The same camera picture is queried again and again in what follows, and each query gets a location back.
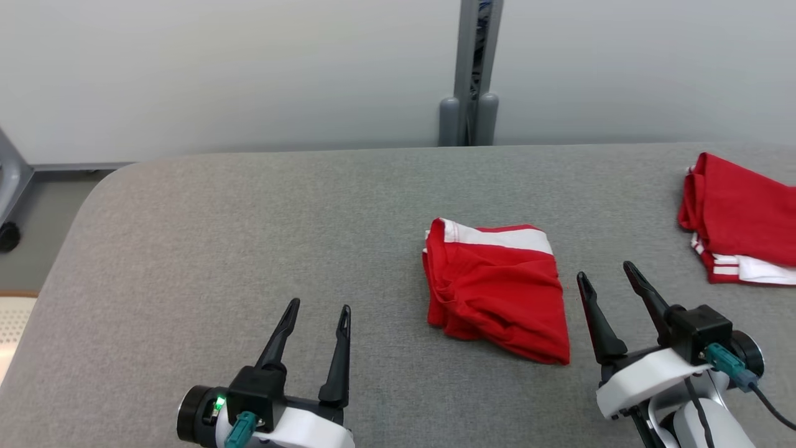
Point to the red shorts white side stripe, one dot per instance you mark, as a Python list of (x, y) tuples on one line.
[(497, 292)]

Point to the grey cylindrical partition foot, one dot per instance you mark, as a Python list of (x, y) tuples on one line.
[(487, 121), (449, 121)]

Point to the red Bulls 23 jersey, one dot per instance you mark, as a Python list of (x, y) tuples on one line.
[(740, 211)]

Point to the black caster wheel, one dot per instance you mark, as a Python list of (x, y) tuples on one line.
[(9, 238)]

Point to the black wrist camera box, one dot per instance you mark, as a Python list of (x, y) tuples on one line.
[(699, 330), (255, 392)]

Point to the grey wall base rail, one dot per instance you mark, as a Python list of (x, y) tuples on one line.
[(81, 167)]

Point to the beige perforated floor panel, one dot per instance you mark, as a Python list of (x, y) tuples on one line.
[(15, 330)]

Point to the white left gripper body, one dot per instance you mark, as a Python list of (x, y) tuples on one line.
[(298, 429)]

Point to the grey partition post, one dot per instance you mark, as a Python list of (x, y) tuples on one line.
[(465, 56)]

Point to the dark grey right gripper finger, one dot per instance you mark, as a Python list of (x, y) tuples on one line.
[(603, 330), (653, 302)]

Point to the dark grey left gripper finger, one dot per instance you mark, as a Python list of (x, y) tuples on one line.
[(280, 339), (339, 367)]

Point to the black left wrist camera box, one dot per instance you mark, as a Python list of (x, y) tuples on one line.
[(255, 392)]

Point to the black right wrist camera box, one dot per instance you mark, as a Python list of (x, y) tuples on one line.
[(699, 330)]

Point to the grey metal cart leg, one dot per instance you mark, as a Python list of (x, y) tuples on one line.
[(13, 180)]

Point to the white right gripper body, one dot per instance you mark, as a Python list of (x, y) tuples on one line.
[(640, 376)]

